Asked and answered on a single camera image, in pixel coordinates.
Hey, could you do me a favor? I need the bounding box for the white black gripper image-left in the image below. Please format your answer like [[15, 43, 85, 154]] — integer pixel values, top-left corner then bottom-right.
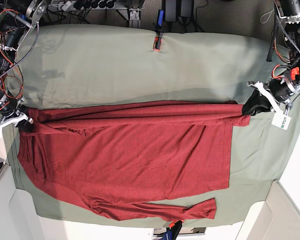
[[0, 106, 38, 133]]

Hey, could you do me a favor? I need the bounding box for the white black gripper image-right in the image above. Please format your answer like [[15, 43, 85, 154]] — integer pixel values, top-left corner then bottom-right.
[[242, 80, 290, 116]]

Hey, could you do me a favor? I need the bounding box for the red long-sleeve T-shirt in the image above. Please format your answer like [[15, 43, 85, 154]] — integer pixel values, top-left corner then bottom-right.
[[17, 100, 250, 222]]

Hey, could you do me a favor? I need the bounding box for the robot arm image right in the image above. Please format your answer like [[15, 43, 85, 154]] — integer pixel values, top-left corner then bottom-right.
[[242, 0, 300, 116]]

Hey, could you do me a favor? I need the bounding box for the robot arm image left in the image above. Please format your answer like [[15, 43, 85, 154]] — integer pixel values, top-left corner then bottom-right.
[[0, 0, 49, 137]]

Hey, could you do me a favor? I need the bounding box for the green table cloth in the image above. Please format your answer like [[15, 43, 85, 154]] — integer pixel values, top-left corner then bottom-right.
[[17, 24, 300, 227]]

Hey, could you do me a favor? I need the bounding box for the white bin left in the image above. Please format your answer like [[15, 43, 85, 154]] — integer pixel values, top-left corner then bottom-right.
[[0, 164, 45, 240]]

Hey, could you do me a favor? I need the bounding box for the white bin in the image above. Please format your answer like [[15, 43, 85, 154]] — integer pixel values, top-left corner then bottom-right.
[[0, 164, 45, 240], [236, 180, 300, 240]]

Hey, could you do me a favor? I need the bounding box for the orange black clamp top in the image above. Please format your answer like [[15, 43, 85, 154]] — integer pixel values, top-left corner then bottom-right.
[[152, 32, 163, 51]]

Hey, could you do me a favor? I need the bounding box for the orange black clamp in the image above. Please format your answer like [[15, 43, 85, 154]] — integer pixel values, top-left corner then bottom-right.
[[161, 220, 184, 240], [152, 32, 163, 51]]

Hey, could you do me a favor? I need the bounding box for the white bin right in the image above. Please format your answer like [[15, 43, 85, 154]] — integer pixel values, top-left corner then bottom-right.
[[236, 180, 300, 240]]

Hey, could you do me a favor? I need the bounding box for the white power strip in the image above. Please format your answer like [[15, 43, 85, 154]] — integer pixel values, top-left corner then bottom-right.
[[50, 0, 74, 12]]

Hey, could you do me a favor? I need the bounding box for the orange black clamp bottom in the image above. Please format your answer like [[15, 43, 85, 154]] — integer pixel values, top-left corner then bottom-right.
[[161, 220, 184, 240]]

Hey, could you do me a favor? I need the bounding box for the white camera box image-right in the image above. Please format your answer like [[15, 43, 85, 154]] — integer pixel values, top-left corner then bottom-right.
[[271, 112, 291, 130]]

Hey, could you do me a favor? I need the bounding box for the grey coiled cable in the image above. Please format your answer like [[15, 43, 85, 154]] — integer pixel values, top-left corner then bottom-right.
[[259, 9, 275, 25]]

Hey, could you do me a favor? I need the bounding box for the blue clamp handle top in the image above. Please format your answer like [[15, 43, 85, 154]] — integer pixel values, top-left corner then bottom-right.
[[155, 9, 165, 33]]

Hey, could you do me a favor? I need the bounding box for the metal table leg bracket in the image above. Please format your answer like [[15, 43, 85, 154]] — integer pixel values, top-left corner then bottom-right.
[[117, 8, 141, 29]]

